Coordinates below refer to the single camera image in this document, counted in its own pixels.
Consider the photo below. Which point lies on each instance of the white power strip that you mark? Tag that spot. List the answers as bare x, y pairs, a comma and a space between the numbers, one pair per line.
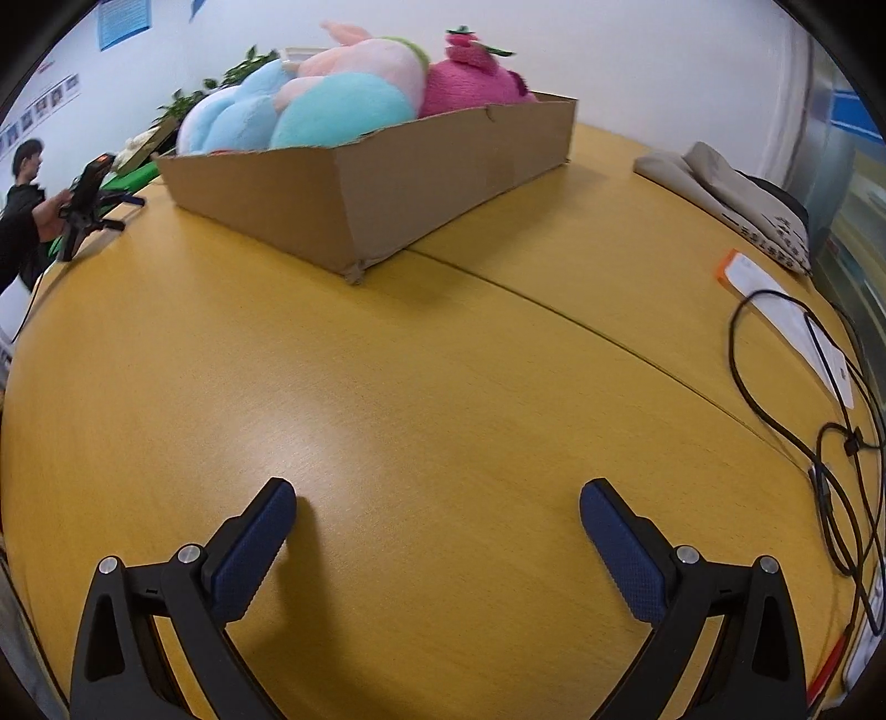
873, 623

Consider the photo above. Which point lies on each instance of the light blue plush toy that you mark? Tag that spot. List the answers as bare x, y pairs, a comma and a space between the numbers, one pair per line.
228, 121

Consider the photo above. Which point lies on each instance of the row of wall photos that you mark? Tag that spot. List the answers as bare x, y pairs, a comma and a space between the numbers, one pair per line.
48, 104

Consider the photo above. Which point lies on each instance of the beige cloth bag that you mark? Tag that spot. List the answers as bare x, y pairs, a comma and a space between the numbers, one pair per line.
734, 190

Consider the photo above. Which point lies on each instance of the black device on tripod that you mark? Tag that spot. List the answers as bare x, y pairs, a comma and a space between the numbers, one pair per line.
86, 201

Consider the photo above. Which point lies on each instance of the glass door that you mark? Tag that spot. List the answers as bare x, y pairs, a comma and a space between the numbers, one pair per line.
851, 173

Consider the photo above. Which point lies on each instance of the blue wall poster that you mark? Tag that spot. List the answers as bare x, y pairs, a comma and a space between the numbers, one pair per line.
123, 24

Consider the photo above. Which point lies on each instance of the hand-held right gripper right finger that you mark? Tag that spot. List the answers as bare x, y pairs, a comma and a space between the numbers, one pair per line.
623, 547

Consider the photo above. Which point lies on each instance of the green cloth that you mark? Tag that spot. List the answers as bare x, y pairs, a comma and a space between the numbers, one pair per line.
135, 180

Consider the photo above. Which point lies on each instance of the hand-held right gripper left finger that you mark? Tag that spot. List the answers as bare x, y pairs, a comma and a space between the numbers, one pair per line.
253, 547

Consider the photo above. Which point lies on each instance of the white paper with orange edge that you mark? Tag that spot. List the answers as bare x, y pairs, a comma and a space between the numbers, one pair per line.
796, 318

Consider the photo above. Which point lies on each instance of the green potted plant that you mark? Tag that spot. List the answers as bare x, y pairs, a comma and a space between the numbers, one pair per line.
249, 66
181, 107

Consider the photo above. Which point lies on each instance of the brown cardboard box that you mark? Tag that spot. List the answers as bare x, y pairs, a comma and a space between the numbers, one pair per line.
429, 173

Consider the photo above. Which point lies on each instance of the pastel pink teal plush toy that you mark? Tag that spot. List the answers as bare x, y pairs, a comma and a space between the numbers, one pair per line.
346, 97

